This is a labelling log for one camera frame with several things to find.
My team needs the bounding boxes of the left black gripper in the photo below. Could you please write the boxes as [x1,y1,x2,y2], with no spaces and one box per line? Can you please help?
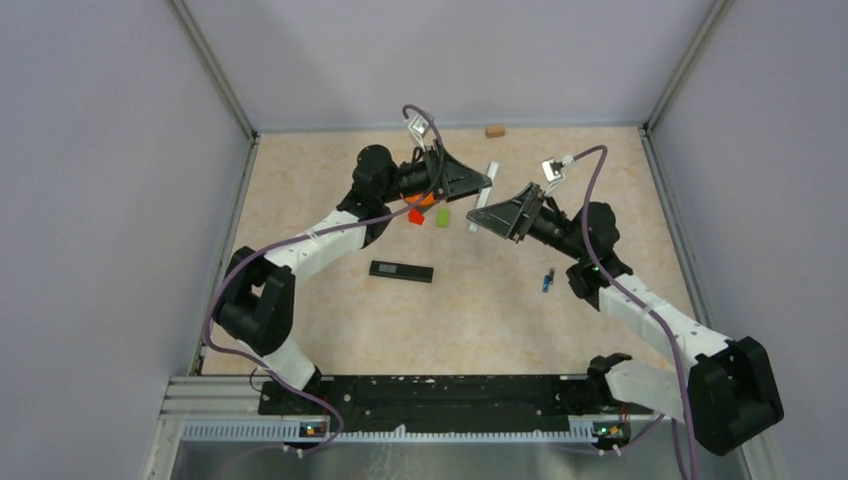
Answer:
[379,138,490,204]

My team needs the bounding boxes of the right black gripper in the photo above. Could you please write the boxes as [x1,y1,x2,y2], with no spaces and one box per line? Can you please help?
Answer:
[467,183,586,262]

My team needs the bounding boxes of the white remote control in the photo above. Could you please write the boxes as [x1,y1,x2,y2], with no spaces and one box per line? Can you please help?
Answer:
[474,161,499,209]

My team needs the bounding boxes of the black remote control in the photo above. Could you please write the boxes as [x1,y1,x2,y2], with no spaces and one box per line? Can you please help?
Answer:
[369,260,434,283]

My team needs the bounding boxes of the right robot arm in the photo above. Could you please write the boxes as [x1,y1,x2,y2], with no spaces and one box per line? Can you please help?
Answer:
[466,183,785,456]

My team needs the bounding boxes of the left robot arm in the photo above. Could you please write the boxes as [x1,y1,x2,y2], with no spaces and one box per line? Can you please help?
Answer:
[210,142,492,414]

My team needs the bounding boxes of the light green block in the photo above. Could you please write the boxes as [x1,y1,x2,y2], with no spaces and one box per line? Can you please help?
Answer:
[435,208,451,228]

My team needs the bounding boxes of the red block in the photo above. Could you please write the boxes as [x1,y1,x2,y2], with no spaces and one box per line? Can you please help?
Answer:
[407,208,425,225]

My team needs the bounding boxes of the small wooden block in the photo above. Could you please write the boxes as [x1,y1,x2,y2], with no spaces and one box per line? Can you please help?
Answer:
[485,125,506,139]

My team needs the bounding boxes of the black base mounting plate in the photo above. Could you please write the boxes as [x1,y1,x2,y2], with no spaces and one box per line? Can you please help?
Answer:
[258,375,646,434]

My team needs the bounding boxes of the orange plastic ring toy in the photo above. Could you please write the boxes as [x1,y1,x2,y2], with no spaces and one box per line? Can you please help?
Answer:
[403,193,438,207]

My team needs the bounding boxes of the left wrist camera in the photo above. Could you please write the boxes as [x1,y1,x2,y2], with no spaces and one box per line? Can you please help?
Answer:
[406,113,432,150]

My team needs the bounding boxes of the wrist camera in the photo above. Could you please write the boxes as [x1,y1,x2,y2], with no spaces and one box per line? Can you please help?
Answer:
[406,113,432,150]
[541,155,575,196]

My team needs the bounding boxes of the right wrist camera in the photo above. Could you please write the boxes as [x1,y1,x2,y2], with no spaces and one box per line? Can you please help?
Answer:
[541,155,575,196]

